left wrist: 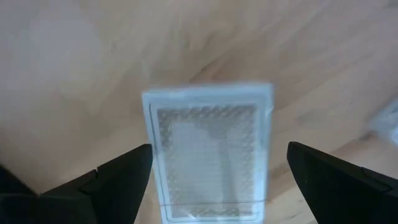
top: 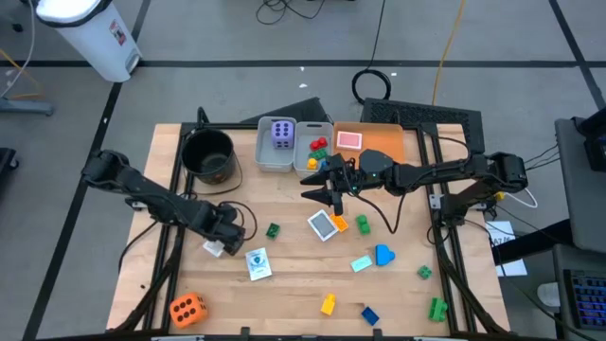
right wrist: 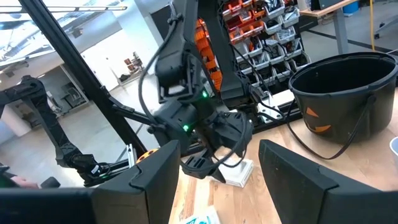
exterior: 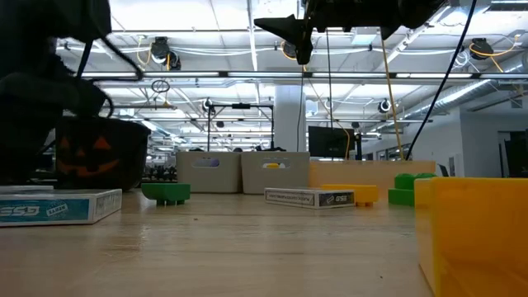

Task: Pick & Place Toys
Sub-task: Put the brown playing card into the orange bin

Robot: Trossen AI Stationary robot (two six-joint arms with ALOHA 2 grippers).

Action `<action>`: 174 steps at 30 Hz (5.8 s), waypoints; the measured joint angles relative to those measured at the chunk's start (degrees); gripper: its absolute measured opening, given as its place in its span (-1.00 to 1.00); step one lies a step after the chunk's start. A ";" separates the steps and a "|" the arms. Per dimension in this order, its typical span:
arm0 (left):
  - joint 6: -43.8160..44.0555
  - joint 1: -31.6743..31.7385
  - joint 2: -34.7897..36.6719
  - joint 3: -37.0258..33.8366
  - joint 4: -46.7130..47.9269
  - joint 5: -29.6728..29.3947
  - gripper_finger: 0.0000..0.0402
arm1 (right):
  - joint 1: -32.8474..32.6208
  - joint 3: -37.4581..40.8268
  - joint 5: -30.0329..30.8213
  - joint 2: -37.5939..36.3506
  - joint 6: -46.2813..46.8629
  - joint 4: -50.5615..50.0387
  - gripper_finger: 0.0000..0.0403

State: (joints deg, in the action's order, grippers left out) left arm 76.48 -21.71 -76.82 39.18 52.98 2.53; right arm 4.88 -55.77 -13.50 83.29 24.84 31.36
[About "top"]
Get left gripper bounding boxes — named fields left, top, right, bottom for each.
left=196, top=203, right=247, bottom=257

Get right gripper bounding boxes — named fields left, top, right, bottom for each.
left=300, top=149, right=394, bottom=217

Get red card deck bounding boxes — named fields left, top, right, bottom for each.
left=335, top=131, right=364, bottom=152

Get purple foam dice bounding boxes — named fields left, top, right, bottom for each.
left=271, top=119, right=295, bottom=151

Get white card green emblem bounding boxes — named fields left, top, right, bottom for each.
left=244, top=246, right=274, bottom=282

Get grey plastic bin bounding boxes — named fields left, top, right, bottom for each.
left=293, top=121, right=335, bottom=179
left=255, top=116, right=298, bottom=173

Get translucent orange tray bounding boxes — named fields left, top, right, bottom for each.
left=332, top=121, right=406, bottom=167

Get black flat panel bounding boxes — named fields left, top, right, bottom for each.
left=241, top=97, right=332, bottom=125

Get mint flat toy brick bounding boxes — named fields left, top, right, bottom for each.
left=349, top=254, right=374, bottom=274

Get orange foam dice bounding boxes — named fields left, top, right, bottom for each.
left=169, top=291, right=209, bottom=330

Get blue heart-shaped toy block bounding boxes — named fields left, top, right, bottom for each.
left=374, top=243, right=397, bottom=267

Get black pumpkin-face bucket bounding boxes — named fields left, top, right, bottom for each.
left=181, top=127, right=243, bottom=196

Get black perforated metal panel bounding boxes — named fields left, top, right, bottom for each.
left=359, top=98, right=486, bottom=157

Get dark blue toy brick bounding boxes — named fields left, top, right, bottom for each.
left=361, top=306, right=381, bottom=327

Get white paper sheet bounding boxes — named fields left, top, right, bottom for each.
left=484, top=220, right=528, bottom=278

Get black desk foot bar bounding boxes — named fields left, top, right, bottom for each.
left=491, top=218, right=574, bottom=266

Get black chair base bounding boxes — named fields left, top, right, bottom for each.
left=0, top=147, right=20, bottom=185

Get white trash bin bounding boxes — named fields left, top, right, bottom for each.
left=35, top=0, right=143, bottom=84

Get white computer mouse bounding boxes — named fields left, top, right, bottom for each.
left=536, top=281, right=562, bottom=308

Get grey stand base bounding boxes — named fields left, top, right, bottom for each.
left=0, top=97, right=56, bottom=117

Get grey desk with keyboard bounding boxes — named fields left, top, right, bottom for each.
left=552, top=243, right=606, bottom=341

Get black desk device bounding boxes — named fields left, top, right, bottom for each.
left=571, top=107, right=606, bottom=172

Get backlit keyboard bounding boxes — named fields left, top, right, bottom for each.
left=562, top=268, right=606, bottom=332

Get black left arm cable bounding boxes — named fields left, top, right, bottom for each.
left=217, top=201, right=259, bottom=242

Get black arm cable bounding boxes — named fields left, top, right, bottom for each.
left=348, top=187, right=408, bottom=235
left=217, top=201, right=259, bottom=242

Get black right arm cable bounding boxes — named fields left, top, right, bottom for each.
left=348, top=187, right=408, bottom=235

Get black aluminium table frame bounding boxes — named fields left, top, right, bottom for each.
left=113, top=121, right=504, bottom=340

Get black coiled cable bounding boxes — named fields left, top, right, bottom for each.
left=350, top=0, right=393, bottom=106

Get black floor cable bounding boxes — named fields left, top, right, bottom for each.
left=255, top=0, right=328, bottom=26

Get yellow cable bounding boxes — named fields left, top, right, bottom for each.
left=430, top=0, right=468, bottom=106

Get white floor cable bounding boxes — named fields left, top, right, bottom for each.
left=0, top=0, right=38, bottom=99

